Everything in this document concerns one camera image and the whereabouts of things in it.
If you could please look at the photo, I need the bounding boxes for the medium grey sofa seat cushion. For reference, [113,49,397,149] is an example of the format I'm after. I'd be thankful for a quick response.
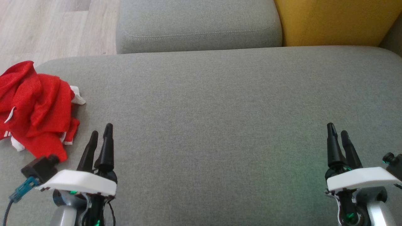
[116,0,283,54]

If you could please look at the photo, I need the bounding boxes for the large grey sofa seat cushion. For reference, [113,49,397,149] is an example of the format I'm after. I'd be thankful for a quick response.
[0,46,402,226]

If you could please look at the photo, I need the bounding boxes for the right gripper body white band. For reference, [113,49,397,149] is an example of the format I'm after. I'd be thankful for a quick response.
[325,163,402,192]

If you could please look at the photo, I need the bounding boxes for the red shorts with white band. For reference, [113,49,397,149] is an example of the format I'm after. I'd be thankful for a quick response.
[0,118,80,163]

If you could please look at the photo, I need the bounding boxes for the teal cable connector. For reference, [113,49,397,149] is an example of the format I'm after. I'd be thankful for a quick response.
[9,176,40,201]

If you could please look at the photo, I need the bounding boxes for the red shirt with white stripes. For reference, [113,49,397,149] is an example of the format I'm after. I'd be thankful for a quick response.
[0,61,86,132]

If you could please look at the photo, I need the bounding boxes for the big yellow sofa backrest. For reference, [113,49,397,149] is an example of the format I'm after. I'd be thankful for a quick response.
[274,0,402,47]

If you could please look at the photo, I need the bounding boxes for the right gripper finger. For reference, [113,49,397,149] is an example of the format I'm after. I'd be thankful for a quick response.
[341,130,363,170]
[327,122,348,168]

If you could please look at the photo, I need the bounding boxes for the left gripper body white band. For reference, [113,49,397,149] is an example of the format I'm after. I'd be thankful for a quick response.
[35,169,117,197]

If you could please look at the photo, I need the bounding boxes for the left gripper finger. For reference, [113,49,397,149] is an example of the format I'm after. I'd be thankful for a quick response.
[77,131,99,172]
[94,123,114,173]

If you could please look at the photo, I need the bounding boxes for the thin black camera cable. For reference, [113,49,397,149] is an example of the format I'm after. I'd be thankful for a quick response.
[2,198,16,226]

